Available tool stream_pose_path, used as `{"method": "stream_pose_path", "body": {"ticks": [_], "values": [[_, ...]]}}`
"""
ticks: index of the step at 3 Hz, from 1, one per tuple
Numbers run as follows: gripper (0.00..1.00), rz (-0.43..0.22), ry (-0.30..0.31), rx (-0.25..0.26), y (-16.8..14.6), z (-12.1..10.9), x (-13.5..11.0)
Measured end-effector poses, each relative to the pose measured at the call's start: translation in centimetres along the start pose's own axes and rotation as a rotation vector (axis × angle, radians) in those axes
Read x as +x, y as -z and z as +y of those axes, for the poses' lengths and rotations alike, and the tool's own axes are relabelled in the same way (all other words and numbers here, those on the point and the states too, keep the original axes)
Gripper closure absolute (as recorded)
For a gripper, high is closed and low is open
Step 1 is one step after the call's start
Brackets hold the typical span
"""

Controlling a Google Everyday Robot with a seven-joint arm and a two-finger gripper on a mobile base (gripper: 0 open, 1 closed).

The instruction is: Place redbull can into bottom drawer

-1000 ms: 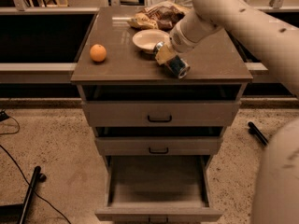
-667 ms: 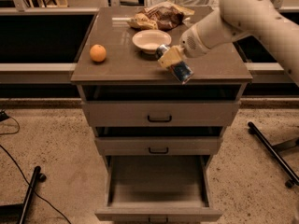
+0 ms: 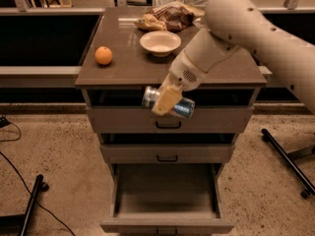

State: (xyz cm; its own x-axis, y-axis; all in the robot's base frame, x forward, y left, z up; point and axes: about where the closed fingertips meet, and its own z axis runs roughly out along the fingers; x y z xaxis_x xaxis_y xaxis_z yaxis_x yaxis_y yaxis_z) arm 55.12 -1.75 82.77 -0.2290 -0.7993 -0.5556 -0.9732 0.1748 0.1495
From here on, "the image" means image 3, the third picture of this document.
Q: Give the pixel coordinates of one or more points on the silver blue redbull can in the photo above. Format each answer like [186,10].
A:
[183,108]

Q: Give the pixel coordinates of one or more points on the black stand leg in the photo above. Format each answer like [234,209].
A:
[38,187]
[290,158]

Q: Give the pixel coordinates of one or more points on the middle grey drawer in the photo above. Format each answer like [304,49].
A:
[120,154]

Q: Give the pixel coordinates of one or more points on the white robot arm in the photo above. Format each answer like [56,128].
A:
[230,24]

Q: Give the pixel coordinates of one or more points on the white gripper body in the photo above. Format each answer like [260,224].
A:
[184,70]

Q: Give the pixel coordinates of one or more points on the grey drawer cabinet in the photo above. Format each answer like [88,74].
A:
[234,83]

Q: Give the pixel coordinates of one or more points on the brown chip bag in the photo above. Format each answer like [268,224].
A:
[173,16]

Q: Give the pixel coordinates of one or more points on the top grey drawer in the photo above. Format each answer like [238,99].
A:
[141,120]

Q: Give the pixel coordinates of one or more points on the black right stand leg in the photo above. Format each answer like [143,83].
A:
[290,158]

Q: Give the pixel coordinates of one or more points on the orange fruit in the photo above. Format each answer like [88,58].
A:
[103,55]

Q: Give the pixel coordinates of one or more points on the black left stand leg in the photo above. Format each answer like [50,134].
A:
[38,187]

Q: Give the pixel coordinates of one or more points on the white ceramic bowl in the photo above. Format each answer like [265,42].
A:
[160,43]

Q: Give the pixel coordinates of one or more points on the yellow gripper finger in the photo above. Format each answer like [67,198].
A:
[169,96]

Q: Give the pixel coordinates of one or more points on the bottom grey drawer open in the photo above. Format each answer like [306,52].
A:
[166,199]

